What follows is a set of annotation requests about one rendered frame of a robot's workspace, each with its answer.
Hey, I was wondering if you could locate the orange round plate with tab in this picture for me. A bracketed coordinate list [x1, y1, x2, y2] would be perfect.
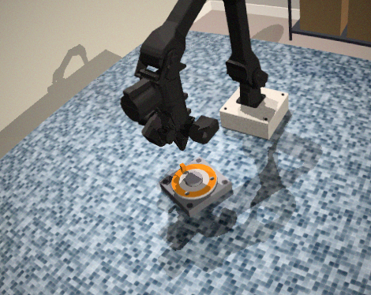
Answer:
[171, 163, 217, 200]

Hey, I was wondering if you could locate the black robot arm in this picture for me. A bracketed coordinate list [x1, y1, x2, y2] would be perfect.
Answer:
[120, 0, 268, 147]

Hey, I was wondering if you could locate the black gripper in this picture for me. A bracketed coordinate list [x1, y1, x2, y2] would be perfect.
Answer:
[137, 92, 219, 151]

